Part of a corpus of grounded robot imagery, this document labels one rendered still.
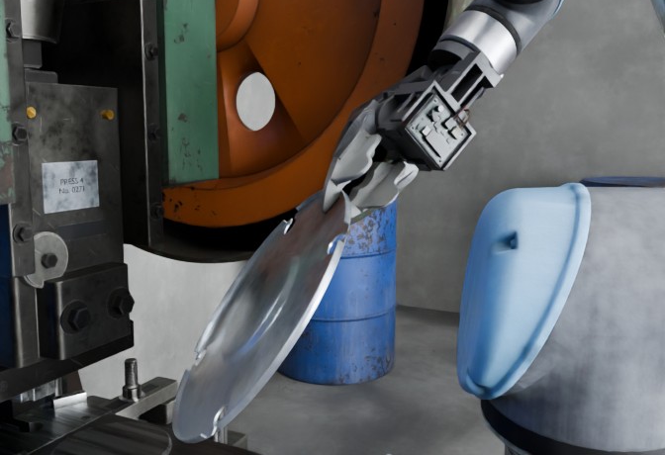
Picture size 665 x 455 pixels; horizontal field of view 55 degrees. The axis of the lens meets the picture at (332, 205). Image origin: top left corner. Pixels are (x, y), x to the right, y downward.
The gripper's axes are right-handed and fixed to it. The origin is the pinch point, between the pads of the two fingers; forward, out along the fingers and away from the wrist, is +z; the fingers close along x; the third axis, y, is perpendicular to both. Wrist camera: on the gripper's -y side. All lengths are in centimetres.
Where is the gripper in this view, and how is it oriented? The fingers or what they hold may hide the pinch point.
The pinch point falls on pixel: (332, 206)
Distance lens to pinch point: 64.5
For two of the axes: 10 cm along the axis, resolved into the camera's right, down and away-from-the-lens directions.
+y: 4.3, 1.1, -9.0
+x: 6.4, 6.6, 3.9
